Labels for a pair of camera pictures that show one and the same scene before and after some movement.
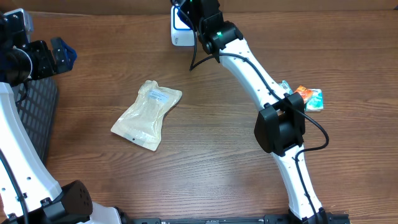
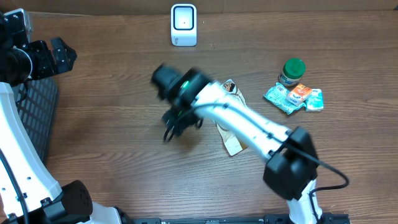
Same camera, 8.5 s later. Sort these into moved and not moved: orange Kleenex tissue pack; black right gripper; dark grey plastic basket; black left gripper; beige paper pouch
Moved: black right gripper; beige paper pouch
Not moved: dark grey plastic basket; orange Kleenex tissue pack; black left gripper
